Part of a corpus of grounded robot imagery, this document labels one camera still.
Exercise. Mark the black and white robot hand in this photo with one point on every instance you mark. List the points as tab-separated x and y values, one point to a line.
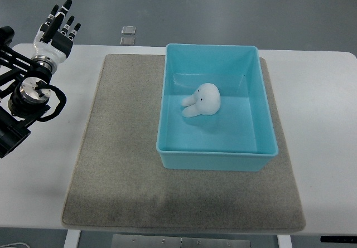
55	37

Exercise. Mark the white tooth plush toy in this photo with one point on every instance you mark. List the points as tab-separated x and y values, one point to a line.
206	100

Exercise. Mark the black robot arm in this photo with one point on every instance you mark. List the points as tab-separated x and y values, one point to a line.
26	84

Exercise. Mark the blue plastic box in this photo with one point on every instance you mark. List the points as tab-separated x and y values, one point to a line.
240	136

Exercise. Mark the lower metal floor plate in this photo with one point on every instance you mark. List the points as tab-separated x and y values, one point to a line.
127	41

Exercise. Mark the metal floor plate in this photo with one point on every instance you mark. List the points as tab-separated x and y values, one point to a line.
127	41
128	30

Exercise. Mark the upper metal floor plate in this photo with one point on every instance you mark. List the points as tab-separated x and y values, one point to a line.
128	30

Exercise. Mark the grey felt mat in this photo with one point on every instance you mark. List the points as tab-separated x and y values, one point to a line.
119	182

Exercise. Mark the white left table leg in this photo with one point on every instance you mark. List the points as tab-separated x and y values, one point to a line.
72	239

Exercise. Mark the white table leg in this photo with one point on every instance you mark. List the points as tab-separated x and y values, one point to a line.
284	241
72	239

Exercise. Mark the metal table crossbar plate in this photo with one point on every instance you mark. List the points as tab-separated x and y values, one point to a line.
167	241

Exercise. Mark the white right table leg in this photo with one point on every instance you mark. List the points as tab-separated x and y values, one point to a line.
284	241

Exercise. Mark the black table control panel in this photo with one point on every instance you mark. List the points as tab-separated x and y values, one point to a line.
339	239

